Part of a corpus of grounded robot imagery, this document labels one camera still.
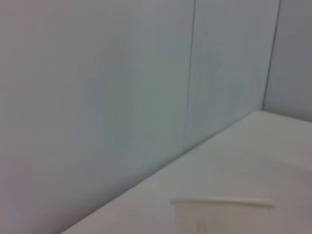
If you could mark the white paper cup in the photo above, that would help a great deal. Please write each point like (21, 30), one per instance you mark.
(219, 218)

